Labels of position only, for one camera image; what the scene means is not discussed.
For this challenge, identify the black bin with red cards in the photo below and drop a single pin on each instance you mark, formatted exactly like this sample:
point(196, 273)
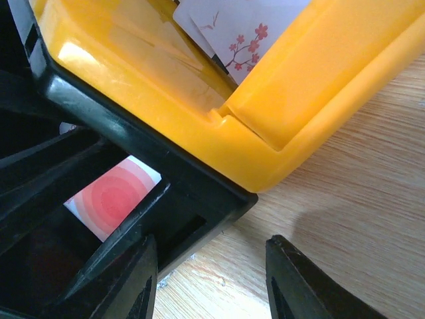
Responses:
point(58, 135)

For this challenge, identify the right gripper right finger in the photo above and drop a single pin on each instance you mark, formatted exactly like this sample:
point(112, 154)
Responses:
point(298, 288)

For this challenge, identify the white red circle cards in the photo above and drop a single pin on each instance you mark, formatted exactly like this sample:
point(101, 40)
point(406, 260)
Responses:
point(103, 204)

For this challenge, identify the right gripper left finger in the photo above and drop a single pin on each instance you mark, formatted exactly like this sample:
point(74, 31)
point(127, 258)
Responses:
point(123, 289)

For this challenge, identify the yellow plastic bin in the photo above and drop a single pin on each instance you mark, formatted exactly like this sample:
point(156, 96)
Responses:
point(329, 62)

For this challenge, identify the white floral card stack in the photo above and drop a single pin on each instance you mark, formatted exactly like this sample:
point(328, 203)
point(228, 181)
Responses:
point(237, 33)

